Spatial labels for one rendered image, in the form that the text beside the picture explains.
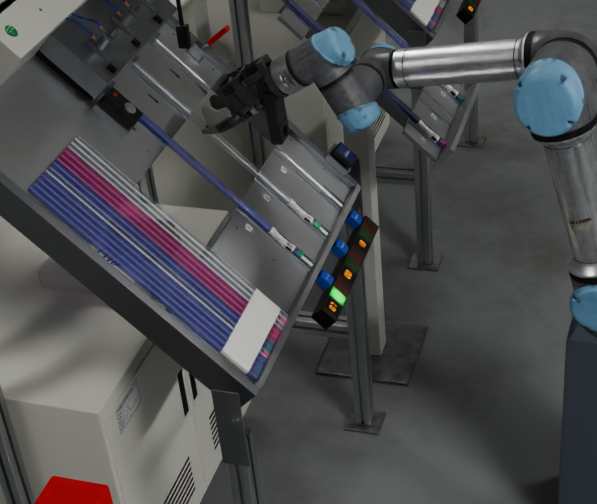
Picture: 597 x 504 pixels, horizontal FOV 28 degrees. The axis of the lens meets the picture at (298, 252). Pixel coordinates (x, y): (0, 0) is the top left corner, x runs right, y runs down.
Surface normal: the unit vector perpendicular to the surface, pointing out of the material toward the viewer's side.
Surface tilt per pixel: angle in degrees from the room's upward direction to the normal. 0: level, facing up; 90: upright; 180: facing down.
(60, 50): 90
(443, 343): 0
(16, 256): 0
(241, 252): 44
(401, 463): 0
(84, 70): 90
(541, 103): 83
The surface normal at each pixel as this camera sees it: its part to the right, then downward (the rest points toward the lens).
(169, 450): 0.95, 0.10
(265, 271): 0.60, -0.52
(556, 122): -0.45, 0.45
